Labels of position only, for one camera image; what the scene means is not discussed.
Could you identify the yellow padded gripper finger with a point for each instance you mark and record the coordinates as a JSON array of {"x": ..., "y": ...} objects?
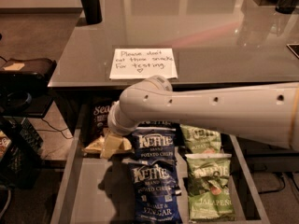
[
  {"x": 106, "y": 152},
  {"x": 119, "y": 142}
]

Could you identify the brown sea salt chip bag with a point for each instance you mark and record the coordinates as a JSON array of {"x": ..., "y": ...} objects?
[{"x": 100, "y": 108}]

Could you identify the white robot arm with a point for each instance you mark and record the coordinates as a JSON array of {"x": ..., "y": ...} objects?
[{"x": 267, "y": 113}]

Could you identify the dark blue Kettle bag back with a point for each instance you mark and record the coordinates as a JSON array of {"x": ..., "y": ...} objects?
[{"x": 157, "y": 123}]

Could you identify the blue Kettle bag middle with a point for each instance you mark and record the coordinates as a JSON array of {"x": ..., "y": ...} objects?
[{"x": 153, "y": 143}]

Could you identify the grey open top drawer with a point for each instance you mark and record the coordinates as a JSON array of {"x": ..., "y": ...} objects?
[{"x": 96, "y": 191}]

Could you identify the blue salt vinegar Kettle bag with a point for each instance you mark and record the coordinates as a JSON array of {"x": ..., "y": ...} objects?
[{"x": 155, "y": 193}]

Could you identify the green Kettle bag middle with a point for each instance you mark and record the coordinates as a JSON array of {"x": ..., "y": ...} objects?
[{"x": 199, "y": 141}]

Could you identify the green jalapeno Kettle bag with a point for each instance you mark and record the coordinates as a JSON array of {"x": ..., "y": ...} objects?
[{"x": 208, "y": 192}]

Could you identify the black cylinder on counter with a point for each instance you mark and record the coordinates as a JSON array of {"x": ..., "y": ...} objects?
[{"x": 92, "y": 11}]

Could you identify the dark phone on counter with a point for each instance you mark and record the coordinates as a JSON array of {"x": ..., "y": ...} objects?
[{"x": 294, "y": 48}]

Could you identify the white handwritten paper note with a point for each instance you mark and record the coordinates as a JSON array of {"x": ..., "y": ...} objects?
[{"x": 143, "y": 63}]

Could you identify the black crate on floor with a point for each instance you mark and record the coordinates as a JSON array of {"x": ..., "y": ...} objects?
[{"x": 20, "y": 158}]

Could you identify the black office chair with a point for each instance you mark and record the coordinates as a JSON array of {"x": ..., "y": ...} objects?
[{"x": 24, "y": 87}]

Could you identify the black mesh cup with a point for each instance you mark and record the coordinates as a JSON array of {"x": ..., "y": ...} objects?
[{"x": 286, "y": 6}]

